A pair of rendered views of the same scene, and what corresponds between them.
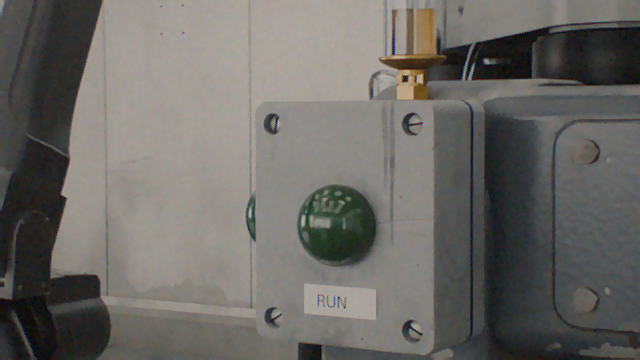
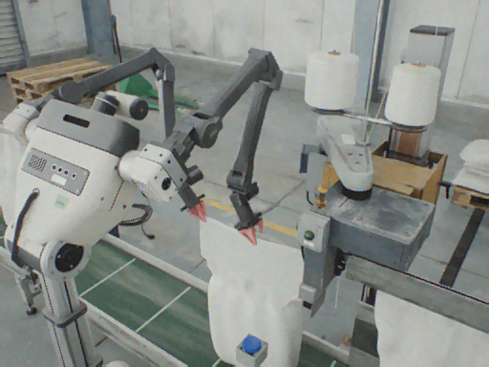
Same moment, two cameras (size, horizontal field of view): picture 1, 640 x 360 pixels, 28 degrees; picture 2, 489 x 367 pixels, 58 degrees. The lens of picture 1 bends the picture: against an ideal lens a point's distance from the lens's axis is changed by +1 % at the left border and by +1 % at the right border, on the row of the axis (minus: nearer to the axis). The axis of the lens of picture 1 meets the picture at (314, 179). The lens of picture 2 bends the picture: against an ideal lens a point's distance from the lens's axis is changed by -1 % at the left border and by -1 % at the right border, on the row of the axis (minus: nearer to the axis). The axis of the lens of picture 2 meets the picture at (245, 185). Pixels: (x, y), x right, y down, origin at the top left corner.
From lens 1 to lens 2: 87 cm
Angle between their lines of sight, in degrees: 25
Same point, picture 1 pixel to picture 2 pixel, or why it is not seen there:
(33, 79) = (248, 155)
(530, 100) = (336, 218)
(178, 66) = not seen: outside the picture
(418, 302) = (319, 247)
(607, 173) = (346, 230)
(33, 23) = (248, 143)
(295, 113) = (304, 220)
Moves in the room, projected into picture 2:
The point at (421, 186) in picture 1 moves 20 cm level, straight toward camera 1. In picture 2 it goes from (320, 234) to (319, 283)
